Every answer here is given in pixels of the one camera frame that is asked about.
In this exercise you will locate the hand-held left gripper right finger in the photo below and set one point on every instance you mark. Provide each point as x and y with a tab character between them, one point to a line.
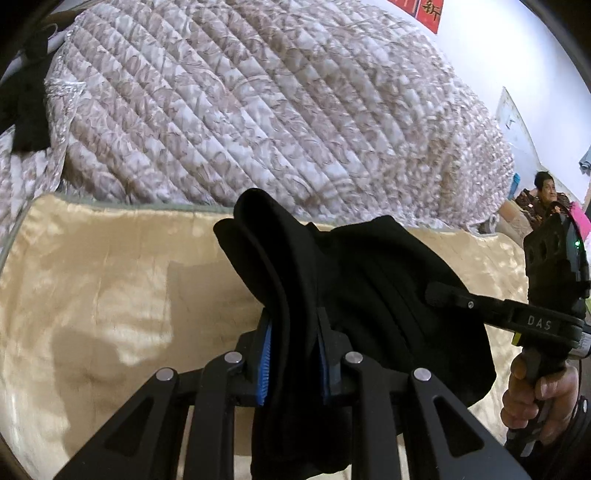
324	369

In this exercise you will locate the black pants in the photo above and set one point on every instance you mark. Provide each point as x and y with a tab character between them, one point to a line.
369	277

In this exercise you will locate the beige satin blanket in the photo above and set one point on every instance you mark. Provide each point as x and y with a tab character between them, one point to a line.
115	286

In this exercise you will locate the pink cloth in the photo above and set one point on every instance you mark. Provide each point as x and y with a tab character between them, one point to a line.
581	221

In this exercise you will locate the grey hanging cloth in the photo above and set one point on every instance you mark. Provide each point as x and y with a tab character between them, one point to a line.
586	159

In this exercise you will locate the red wall poster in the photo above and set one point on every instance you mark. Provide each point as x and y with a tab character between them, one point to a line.
429	11

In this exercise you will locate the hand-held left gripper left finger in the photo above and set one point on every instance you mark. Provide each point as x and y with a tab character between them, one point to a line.
264	364

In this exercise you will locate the dark cloth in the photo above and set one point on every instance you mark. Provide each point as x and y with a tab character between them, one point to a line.
27	115

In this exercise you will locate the quilted patterned bedspread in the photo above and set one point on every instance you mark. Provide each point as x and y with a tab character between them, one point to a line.
254	92

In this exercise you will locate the person's right hand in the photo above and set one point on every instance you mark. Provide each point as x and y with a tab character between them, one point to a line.
540	406

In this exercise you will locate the white wall paper sheet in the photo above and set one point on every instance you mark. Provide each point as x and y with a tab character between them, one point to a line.
512	124

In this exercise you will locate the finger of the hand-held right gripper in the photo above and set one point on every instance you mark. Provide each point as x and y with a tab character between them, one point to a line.
461	302

